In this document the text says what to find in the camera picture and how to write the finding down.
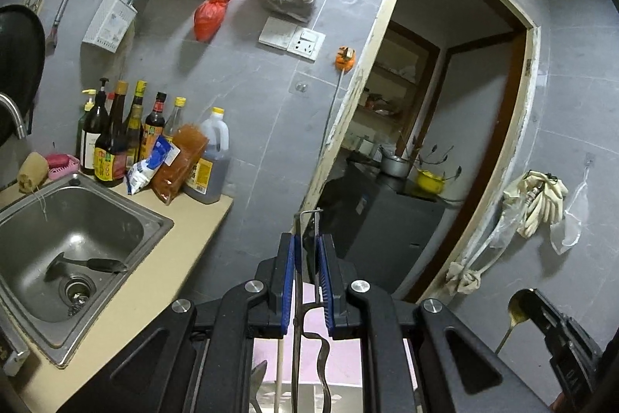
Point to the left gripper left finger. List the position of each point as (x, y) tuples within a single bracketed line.
[(197, 358)]

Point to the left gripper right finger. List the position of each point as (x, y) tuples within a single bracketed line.
[(415, 357)]

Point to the silver butter knife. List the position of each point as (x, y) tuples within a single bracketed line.
[(256, 379)]

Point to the gold spoon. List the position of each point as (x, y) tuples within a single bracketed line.
[(516, 313)]

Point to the steel kitchen sink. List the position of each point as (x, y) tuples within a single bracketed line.
[(82, 219)]

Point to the person right hand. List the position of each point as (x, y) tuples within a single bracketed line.
[(560, 404)]

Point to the white utensil holder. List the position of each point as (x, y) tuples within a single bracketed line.
[(311, 398)]

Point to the clear plastic bag right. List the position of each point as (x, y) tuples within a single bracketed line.
[(567, 233)]

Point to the black brush in sink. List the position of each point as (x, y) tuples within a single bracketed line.
[(62, 266)]

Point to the dark cabinet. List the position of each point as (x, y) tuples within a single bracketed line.
[(379, 224)]

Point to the cream rubber gloves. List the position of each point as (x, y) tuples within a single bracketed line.
[(539, 198)]

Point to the large oil jug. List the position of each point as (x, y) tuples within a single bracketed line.
[(206, 181)]

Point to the yellow bowl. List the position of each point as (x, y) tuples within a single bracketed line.
[(430, 182)]

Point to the blue white packet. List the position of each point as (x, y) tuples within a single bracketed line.
[(141, 173)]

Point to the small steel pot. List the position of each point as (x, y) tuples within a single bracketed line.
[(395, 166)]

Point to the dark soy sauce bottle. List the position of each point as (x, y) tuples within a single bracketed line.
[(110, 152)]

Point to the orange spice packet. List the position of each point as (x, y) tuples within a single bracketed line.
[(190, 143)]

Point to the clear yellow cap bottle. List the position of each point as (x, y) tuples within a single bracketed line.
[(175, 121)]

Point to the red cap sauce bottle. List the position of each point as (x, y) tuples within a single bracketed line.
[(153, 126)]

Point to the tan sponge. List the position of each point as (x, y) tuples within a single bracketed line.
[(32, 173)]

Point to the yellow cap sauce bottle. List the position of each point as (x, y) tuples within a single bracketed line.
[(133, 124)]

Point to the black pump bottle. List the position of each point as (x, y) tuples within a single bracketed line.
[(94, 125)]

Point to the chrome faucet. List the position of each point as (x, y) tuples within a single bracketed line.
[(14, 112)]

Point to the wooden storage shelf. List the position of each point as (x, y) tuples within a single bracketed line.
[(394, 92)]

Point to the red plastic bag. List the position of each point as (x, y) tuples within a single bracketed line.
[(207, 19)]

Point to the hanging metal utensil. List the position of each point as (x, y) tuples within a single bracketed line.
[(52, 38)]

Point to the white paper box holder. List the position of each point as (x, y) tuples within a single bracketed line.
[(109, 24)]

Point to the black wok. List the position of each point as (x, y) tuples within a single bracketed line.
[(22, 56)]

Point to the orange wall hook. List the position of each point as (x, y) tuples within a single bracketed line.
[(345, 59)]

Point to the white wall socket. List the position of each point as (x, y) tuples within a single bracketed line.
[(294, 39)]

